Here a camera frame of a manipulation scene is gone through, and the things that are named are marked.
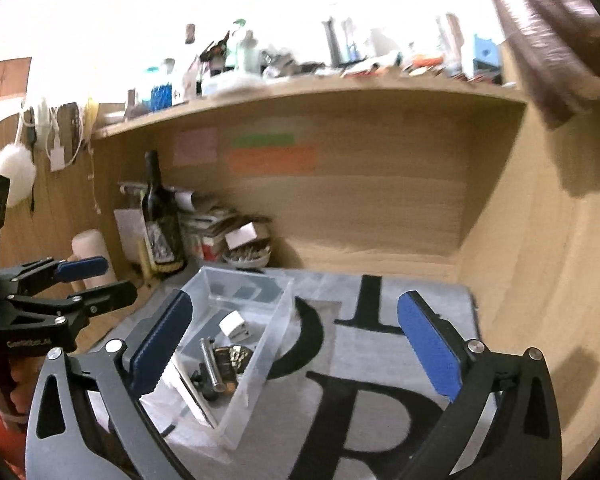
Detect cluttered row of bottles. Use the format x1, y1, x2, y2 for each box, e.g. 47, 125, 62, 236
125, 15, 506, 111

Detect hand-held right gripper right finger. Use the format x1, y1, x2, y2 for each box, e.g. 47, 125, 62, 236
396, 289, 564, 480

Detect brown hanging cloth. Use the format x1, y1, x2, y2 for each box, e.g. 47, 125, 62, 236
485, 0, 600, 128

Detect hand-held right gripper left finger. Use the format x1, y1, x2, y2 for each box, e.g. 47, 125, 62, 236
25, 289, 196, 480

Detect white power plug adapter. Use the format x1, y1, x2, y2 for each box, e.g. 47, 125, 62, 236
219, 311, 255, 341

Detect silver metal tube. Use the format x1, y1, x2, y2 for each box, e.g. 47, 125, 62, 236
200, 337, 227, 393

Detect person's orange clothing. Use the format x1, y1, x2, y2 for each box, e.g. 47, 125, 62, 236
0, 375, 28, 476

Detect wooden shelf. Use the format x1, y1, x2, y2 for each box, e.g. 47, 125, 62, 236
90, 82, 528, 141

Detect dark wine bottle elephant label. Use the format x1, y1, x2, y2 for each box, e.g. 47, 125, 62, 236
141, 150, 187, 273

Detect white charger with cable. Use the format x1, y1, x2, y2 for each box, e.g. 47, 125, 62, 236
20, 97, 88, 173

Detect white handwritten paper note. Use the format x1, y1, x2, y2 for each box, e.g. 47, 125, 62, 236
114, 208, 148, 263

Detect blank white card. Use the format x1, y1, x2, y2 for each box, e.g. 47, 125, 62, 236
224, 223, 258, 249

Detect black metal binder clip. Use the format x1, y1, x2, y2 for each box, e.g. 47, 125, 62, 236
215, 344, 253, 376

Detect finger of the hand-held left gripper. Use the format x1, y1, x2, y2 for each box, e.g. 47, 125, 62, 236
0, 255, 109, 292
7, 280, 139, 330

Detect orange sticky note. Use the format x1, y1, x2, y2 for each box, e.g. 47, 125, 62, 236
266, 147, 315, 176
229, 147, 267, 176

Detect white loose paper sheet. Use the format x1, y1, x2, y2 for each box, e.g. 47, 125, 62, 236
167, 186, 196, 211

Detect clear plastic storage box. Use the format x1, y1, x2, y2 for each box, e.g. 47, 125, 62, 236
140, 266, 297, 451

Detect brown wall board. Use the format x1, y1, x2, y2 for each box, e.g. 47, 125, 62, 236
0, 57, 32, 106

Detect person's left hand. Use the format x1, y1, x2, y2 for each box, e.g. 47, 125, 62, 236
7, 355, 43, 411

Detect grey mat with black letters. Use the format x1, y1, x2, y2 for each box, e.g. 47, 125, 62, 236
87, 267, 481, 480

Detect white bowl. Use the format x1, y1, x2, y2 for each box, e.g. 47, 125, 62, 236
222, 245, 272, 268

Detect white metal hand tool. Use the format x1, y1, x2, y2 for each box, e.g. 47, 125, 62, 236
172, 355, 218, 431

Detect stack of papers and booklets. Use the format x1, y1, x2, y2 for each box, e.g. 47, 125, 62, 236
180, 200, 273, 261

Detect pink sticky note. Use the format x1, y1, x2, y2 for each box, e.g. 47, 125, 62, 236
174, 128, 218, 165

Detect small black clip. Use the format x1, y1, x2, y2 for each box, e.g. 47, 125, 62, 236
190, 367, 238, 401

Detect cream plastic cylinder bottle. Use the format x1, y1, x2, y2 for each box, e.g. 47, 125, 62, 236
71, 229, 117, 291

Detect white fluffy pompom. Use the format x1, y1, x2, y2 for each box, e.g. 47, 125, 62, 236
0, 142, 37, 208

